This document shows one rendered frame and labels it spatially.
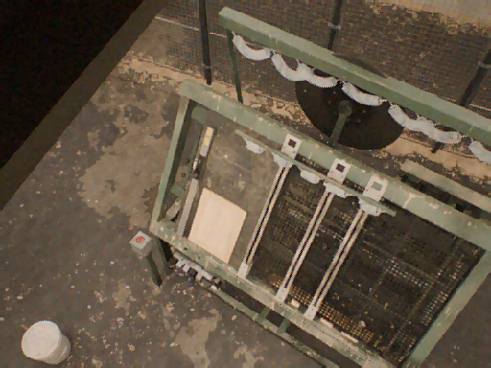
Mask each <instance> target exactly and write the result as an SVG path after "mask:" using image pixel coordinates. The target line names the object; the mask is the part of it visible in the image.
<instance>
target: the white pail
mask: <svg viewBox="0 0 491 368"><path fill-rule="evenodd" d="M21 326H23V325H21ZM23 327H24V328H25V329H26V330H27V331H26V333H25V334H24V336H23V338H22V351H24V353H25V355H27V356H28V357H29V358H34V359H38V360H41V361H43V362H46V363H49V364H58V363H62V362H63V361H64V360H65V359H67V356H68V355H69V353H70V351H71V343H70V342H69V340H68V339H67V338H66V337H65V336H64V334H63V333H62V331H61V330H60V329H59V328H58V326H56V325H55V323H53V322H49V321H39V322H37V323H35V324H34V325H33V326H31V327H30V329H29V330H28V329H27V328H26V326H23Z"/></svg>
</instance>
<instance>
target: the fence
mask: <svg viewBox="0 0 491 368"><path fill-rule="evenodd" d="M209 128H210V129H211V130H212V132H211V135H210V136H208V135H206V134H207V132H208V129H209ZM215 132H216V128H215V127H212V126H209V127H208V128H207V129H206V132H205V137H206V138H208V139H210V141H209V143H208V145H205V144H204V143H205V138H204V141H203V144H202V146H201V152H200V154H201V155H202V156H204V157H205V160H204V162H203V166H202V168H201V174H200V176H199V180H198V181H196V179H194V178H193V181H192V184H191V187H190V189H189V194H188V197H187V200H186V203H185V205H184V211H183V214H182V217H181V219H180V224H179V227H178V230H177V234H179V236H180V237H183V236H184V234H185V231H186V229H187V225H188V223H189V217H190V216H191V213H192V210H193V205H194V202H195V200H196V197H197V191H198V189H199V184H200V182H201V177H202V175H203V171H204V169H205V163H206V161H207V158H208V155H209V153H210V148H211V145H212V143H213V140H214V135H215Z"/></svg>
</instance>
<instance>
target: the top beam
mask: <svg viewBox="0 0 491 368"><path fill-rule="evenodd" d="M179 93H180V94H183V95H184V96H186V97H188V98H189V99H190V98H191V99H193V100H194V101H195V102H197V103H200V104H202V105H204V106H207V107H209V108H210V109H212V110H214V111H217V112H219V113H220V114H222V115H223V116H225V117H226V118H228V119H231V120H233V121H235V122H236V123H238V124H241V125H243V126H244V127H248V128H250V129H252V131H254V132H257V133H259V134H261V135H262V136H265V137H267V138H269V139H270V140H271V141H274V142H276V143H278V144H279V145H282V146H283V145H284V142H285V140H286V136H287V134H290V135H291V136H294V137H295V138H297V139H299V140H300V141H302V142H301V144H300V146H299V150H298V152H297V153H299V154H300V155H302V156H303V157H307V158H308V159H310V160H312V162H316V163H317V164H318V165H320V166H323V167H324V168H326V169H328V170H329V171H330V170H331V167H332V166H333V162H334V161H335V159H336V158H337V159H338V160H340V161H341V162H345V163H346V164H348V165H350V170H349V171H348V173H347V175H346V176H345V178H347V179H349V180H350V181H352V182H354V183H357V184H358V185H360V186H362V187H365V188H366V186H367V184H368V183H369V181H370V179H371V176H373V177H375V178H378V179H379V180H381V181H383V182H384V183H387V187H386V189H385V191H384V193H383V195H382V197H383V198H385V199H387V200H390V201H391V202H393V203H395V204H398V205H400V207H402V208H405V209H407V210H409V211H410V212H412V213H414V214H416V215H417V216H419V217H422V218H424V219H426V220H429V221H430V222H432V223H433V224H435V225H438V226H440V227H442V228H443V229H446V230H448V231H450V232H451V233H453V234H456V235H458V236H459V237H460V238H463V239H465V240H466V241H468V242H471V243H473V244H474V245H476V246H479V247H481V248H482V249H484V250H487V251H488V252H490V253H491V226H489V225H486V224H484V223H482V222H481V221H479V220H476V219H474V218H471V217H468V216H466V215H465V214H463V213H460V212H459V211H458V210H456V209H454V208H451V207H450V206H448V205H446V204H443V203H442V202H440V201H438V200H435V199H433V198H432V197H430V196H429V195H425V194H423V193H421V192H418V191H417V190H415V189H413V188H412V187H409V186H408V185H406V184H405V183H401V182H400V181H398V180H396V179H393V178H391V177H390V176H388V175H387V174H383V173H382V172H379V171H376V170H375V169H373V168H371V167H370V166H366V165H365V164H364V163H363V162H358V161H357V160H355V159H354V158H352V157H349V156H347V155H345V154H344V153H341V152H339V151H337V150H336V149H332V148H330V147H329V146H327V145H324V144H322V143H320V142H319V141H316V140H315V139H313V138H312V137H310V136H307V135H305V134H303V133H302V132H299V131H297V130H295V129H294V128H292V127H289V126H286V125H285V124H282V123H280V122H278V121H277V120H273V119H272V118H271V117H270V116H268V115H265V114H263V113H261V112H260V111H256V110H255V109H253V108H252V107H250V106H247V105H245V104H243V103H239V102H237V101H235V100H234V99H232V98H229V97H227V96H226V95H224V94H222V93H220V92H219V91H217V90H214V89H212V88H210V87H209V86H207V85H204V84H202V83H201V82H199V81H196V80H193V79H192V78H188V79H184V80H182V81H181V84H180V90H179Z"/></svg>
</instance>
